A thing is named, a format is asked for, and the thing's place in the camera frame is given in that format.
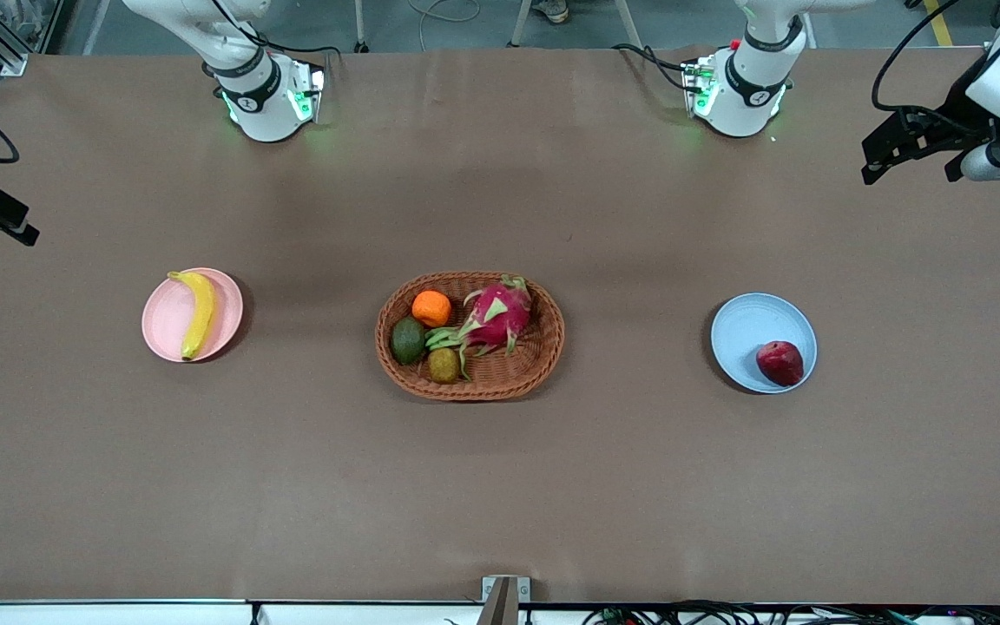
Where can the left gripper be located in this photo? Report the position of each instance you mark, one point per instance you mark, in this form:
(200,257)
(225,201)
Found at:
(949,127)

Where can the yellow banana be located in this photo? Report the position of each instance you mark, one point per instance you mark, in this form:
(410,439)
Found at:
(200,317)

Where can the dark red apple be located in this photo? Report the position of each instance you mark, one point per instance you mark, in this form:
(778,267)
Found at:
(779,363)

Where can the pink round plate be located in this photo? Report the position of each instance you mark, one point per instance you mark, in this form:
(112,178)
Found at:
(166,321)

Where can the light blue round plate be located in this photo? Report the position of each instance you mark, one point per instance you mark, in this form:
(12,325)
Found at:
(743,334)

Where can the white metal stand leg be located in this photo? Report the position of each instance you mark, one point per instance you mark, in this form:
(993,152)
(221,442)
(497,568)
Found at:
(361,26)
(626,24)
(518,22)

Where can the grey shoe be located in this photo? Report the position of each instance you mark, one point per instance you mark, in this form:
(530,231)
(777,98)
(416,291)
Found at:
(552,10)

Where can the dark green avocado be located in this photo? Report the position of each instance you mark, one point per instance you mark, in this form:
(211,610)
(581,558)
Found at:
(409,340)

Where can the orange mandarin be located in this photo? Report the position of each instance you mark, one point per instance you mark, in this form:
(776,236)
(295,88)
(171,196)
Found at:
(431,309)

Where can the brown wicker basket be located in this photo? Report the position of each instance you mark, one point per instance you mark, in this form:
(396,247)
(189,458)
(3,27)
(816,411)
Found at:
(535,365)

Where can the pink dragon fruit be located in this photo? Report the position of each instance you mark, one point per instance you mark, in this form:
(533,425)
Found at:
(496,314)

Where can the olive brown kiwi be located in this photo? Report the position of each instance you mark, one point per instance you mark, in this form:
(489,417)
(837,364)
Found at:
(444,365)

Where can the white table edge rail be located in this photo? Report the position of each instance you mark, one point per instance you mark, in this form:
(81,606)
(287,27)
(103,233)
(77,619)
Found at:
(118,614)

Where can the metal table edge bracket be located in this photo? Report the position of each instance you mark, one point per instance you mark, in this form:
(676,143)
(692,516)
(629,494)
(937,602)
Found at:
(504,599)

